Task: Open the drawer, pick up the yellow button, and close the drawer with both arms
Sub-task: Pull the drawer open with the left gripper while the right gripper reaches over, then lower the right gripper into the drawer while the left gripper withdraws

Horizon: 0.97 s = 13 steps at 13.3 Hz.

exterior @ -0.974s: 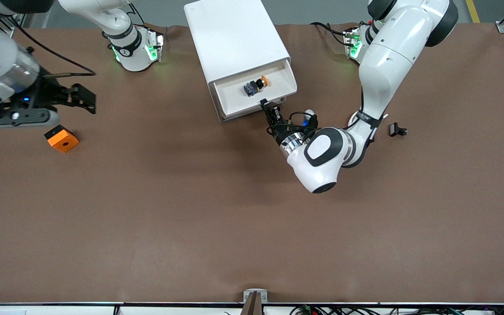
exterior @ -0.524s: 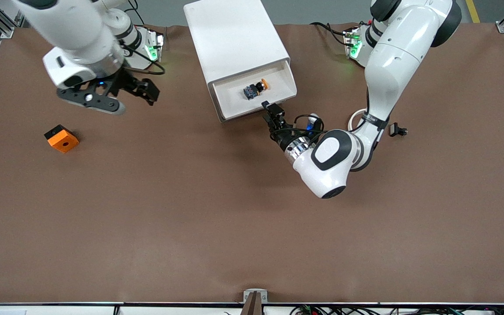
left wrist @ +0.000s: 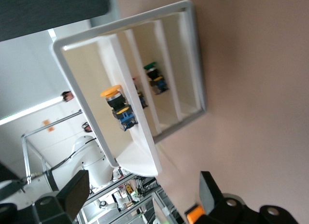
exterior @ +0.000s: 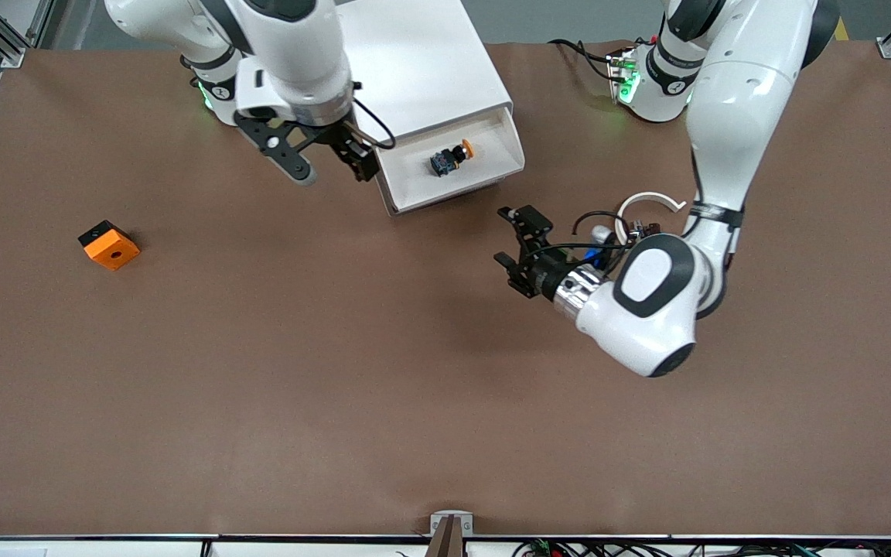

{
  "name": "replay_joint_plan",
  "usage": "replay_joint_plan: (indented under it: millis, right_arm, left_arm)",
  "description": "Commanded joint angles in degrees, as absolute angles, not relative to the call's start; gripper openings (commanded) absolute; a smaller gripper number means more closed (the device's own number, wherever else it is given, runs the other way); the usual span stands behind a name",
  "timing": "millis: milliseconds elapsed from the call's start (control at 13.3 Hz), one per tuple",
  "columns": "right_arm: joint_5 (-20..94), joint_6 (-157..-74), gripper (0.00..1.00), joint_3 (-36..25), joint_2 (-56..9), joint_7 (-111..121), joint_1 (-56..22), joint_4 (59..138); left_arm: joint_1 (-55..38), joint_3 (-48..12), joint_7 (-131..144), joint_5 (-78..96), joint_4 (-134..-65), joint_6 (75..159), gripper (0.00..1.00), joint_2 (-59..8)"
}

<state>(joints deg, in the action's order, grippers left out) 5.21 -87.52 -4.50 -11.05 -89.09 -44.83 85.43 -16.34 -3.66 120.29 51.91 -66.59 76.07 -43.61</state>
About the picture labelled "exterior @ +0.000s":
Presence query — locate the white table edge rail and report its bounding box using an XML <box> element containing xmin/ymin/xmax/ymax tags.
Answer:
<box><xmin>0</xmin><ymin>534</ymin><xmax>891</xmax><ymax>557</ymax></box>

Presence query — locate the black left arm base cable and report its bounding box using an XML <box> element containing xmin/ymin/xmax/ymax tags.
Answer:
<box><xmin>549</xmin><ymin>39</ymin><xmax>618</xmax><ymax>83</ymax></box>

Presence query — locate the grey metal bracket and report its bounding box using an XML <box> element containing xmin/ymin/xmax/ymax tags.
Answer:
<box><xmin>430</xmin><ymin>511</ymin><xmax>474</xmax><ymax>537</ymax></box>

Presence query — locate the white curved plastic piece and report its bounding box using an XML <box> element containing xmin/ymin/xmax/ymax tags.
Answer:
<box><xmin>616</xmin><ymin>191</ymin><xmax>688</xmax><ymax>234</ymax></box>

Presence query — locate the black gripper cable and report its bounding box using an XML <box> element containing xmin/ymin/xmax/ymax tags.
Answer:
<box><xmin>351</xmin><ymin>97</ymin><xmax>398</xmax><ymax>151</ymax></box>
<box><xmin>572</xmin><ymin>210</ymin><xmax>638</xmax><ymax>250</ymax></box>

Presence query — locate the orange and black box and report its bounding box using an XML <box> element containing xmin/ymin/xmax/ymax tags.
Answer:
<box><xmin>78</xmin><ymin>220</ymin><xmax>141</xmax><ymax>272</ymax></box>

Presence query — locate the black button with orange cap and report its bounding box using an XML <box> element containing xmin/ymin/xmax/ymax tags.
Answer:
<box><xmin>429</xmin><ymin>140</ymin><xmax>476</xmax><ymax>178</ymax></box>

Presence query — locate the black cable bundle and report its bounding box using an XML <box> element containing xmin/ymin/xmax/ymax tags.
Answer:
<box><xmin>514</xmin><ymin>539</ymin><xmax>891</xmax><ymax>557</ymax></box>

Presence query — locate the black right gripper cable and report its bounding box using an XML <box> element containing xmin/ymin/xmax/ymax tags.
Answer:
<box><xmin>351</xmin><ymin>97</ymin><xmax>398</xmax><ymax>151</ymax></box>

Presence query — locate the brown angled bar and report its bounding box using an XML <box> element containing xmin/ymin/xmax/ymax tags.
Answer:
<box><xmin>425</xmin><ymin>516</ymin><xmax>466</xmax><ymax>557</ymax></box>

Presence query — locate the brown table cover mat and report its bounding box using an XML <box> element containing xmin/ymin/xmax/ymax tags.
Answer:
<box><xmin>0</xmin><ymin>39</ymin><xmax>891</xmax><ymax>539</ymax></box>

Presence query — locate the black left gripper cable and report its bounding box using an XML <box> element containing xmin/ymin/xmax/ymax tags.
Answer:
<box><xmin>572</xmin><ymin>210</ymin><xmax>638</xmax><ymax>250</ymax></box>

